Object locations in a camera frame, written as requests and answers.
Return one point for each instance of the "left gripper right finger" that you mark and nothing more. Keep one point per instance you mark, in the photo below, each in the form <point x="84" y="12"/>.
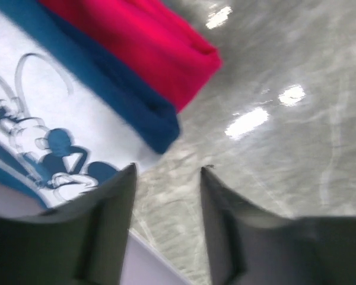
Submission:
<point x="247" y="244"/>

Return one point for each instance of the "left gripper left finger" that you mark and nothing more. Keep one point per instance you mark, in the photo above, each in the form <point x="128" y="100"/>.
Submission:
<point x="81" y="242"/>

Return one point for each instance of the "blue t-shirt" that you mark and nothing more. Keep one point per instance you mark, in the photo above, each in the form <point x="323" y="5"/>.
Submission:
<point x="71" y="114"/>

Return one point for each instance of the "folded pink t-shirt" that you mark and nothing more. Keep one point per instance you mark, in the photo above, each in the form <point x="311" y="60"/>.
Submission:
<point x="160" y="46"/>

